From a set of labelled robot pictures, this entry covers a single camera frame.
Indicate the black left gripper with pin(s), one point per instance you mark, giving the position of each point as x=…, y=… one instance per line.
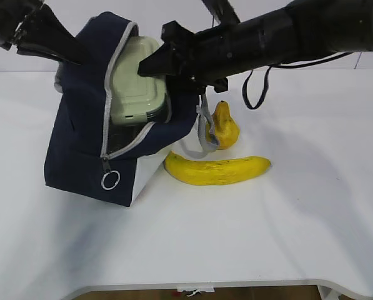
x=40, y=34

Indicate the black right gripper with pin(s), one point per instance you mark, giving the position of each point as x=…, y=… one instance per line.
x=187, y=54

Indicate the navy blue lunch bag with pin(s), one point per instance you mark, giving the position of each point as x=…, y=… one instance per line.
x=86, y=155

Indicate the yellow pear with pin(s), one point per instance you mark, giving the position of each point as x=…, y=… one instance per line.
x=226, y=129

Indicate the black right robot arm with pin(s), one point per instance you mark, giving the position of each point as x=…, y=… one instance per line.
x=299, y=31

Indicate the green lidded lunch box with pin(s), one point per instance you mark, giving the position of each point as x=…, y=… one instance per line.
x=136, y=99

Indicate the yellow banana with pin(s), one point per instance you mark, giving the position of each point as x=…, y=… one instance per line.
x=215, y=173

